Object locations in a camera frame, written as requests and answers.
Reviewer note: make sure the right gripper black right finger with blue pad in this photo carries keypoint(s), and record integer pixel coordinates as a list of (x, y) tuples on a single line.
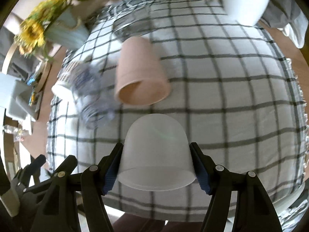
[(217, 182)]

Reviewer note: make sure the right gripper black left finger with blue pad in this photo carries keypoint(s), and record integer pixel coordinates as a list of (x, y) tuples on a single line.
[(96, 182)]

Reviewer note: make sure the white frosted plastic cup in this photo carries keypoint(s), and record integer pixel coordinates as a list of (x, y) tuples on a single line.
[(156, 155)]

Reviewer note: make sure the beige patterned paper cup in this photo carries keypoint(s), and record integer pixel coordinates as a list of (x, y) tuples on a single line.
[(62, 87)]

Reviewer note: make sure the pink plastic cup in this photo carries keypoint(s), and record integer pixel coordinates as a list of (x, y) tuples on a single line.
[(140, 79)]

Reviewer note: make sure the dark smoky glass cup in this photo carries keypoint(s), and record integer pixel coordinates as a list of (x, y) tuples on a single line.
[(136, 23)]

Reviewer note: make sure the clear plastic water bottle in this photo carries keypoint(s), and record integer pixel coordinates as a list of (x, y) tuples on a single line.
[(92, 97)]

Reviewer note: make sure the black white checkered tablecloth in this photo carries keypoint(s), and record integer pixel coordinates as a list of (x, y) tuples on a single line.
[(233, 91)]

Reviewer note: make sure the white appliance box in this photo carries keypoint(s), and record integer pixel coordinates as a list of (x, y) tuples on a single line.
[(11, 89)]

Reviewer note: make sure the round wooden tray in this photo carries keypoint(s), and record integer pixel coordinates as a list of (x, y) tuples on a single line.
[(37, 82)]

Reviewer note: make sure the light blue ribbed vase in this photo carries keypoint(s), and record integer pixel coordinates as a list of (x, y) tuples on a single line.
[(67, 30)]

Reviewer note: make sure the yellow sunflower bouquet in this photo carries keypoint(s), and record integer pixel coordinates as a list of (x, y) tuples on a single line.
[(32, 40)]

